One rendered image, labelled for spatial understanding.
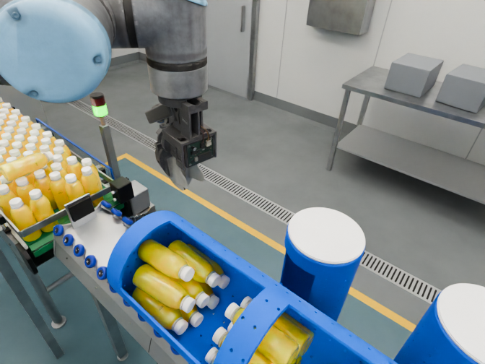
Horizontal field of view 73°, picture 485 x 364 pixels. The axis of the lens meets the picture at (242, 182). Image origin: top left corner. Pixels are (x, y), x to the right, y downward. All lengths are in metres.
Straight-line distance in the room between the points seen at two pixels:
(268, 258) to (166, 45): 2.11
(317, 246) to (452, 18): 2.86
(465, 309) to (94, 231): 1.30
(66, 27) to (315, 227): 1.06
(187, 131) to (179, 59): 0.11
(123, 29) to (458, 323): 1.09
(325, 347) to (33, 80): 0.86
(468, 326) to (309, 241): 0.50
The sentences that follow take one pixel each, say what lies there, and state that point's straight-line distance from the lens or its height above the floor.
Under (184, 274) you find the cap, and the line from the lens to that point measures 0.91.
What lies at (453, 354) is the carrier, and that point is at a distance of 1.16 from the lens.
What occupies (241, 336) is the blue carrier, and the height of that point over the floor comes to 1.22.
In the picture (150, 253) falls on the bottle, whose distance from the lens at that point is 0.98.
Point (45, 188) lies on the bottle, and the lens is 1.57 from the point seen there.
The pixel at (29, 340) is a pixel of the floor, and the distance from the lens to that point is 2.39.
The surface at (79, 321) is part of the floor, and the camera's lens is 2.34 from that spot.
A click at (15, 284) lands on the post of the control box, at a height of 0.65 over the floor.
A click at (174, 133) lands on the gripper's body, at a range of 0.55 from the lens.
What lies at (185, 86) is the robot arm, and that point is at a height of 1.71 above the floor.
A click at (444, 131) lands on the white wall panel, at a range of 3.91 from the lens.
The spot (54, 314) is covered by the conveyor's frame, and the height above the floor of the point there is 0.12.
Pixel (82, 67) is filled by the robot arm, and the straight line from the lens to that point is 0.35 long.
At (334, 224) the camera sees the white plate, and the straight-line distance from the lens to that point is 1.27.
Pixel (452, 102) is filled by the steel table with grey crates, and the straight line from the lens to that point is 3.02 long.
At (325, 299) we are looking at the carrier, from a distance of 1.30.
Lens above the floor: 1.88
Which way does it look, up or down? 37 degrees down
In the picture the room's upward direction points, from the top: 3 degrees clockwise
